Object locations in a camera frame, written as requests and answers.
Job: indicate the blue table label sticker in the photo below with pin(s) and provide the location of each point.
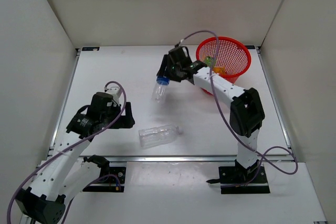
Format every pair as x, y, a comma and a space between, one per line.
90, 49

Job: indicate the blue label clear bottle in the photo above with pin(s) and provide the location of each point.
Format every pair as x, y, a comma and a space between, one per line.
159, 91

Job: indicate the orange bottle with orange cap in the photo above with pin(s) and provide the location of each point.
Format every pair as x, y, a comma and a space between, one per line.
219, 70

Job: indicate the red plastic mesh basket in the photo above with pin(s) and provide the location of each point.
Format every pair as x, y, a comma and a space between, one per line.
232, 55

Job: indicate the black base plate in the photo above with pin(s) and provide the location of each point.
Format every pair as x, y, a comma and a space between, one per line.
110, 180
233, 183

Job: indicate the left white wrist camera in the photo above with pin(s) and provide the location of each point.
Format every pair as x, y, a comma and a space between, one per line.
115, 92

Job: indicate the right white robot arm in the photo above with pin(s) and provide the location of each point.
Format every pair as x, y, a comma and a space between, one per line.
246, 111

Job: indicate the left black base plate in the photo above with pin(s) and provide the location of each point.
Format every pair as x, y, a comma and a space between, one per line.
110, 180

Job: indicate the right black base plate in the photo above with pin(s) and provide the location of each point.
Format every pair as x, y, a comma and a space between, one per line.
233, 183

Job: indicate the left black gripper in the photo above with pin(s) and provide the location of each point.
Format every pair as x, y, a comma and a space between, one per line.
128, 120

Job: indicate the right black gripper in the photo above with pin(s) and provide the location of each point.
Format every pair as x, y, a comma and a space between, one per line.
171, 76

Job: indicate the clear unlabelled plastic bottle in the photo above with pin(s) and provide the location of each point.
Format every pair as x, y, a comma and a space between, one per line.
160, 135

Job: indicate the green plastic bottle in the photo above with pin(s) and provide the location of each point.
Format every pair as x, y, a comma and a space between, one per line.
210, 61

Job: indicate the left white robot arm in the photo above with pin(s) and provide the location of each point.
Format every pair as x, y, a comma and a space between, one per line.
43, 196

